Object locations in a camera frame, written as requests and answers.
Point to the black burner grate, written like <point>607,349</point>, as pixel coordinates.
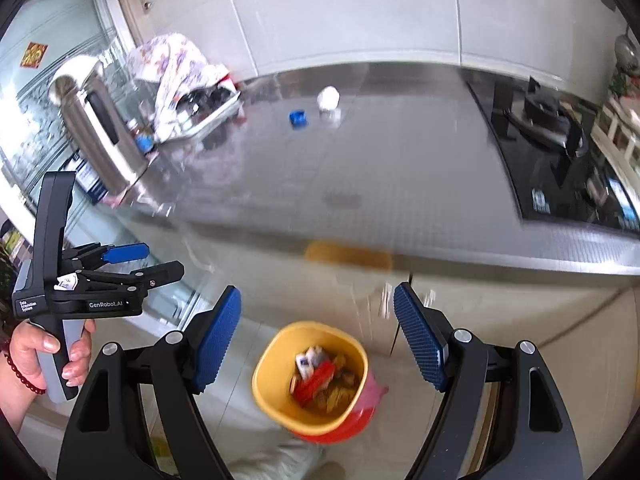
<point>545,110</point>

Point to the red snack wrapper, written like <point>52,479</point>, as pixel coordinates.
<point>315,382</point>

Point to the yellow snack wrapper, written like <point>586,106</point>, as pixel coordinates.
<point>342,385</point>

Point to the black cooktop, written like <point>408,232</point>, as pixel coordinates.
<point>545,190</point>

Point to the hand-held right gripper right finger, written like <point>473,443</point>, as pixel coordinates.
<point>417,340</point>

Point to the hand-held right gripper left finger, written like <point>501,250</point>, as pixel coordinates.
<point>217,340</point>

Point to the red paper door decoration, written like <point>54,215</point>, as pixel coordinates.
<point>34,55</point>

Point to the person's left forearm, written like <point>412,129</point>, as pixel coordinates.
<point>10,405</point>

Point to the yellow waste bin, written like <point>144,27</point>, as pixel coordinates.
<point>270,390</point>

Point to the white plastic tray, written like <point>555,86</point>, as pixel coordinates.
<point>215,112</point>

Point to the floral cloth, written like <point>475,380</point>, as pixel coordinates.
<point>172,65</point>

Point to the small blue bottle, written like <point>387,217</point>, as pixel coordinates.
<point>145,145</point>

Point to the blue bottle cap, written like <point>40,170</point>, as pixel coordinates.
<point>298,118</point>

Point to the stainless steel kettle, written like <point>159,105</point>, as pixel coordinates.
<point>100,130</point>

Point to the person's left hand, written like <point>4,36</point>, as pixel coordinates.
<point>30,350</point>

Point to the blue print box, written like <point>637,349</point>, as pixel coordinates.
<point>87,180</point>

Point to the crumpled white tissue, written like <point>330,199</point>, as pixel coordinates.
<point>329,97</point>

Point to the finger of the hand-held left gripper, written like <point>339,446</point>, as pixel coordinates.
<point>125,251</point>
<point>150,275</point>

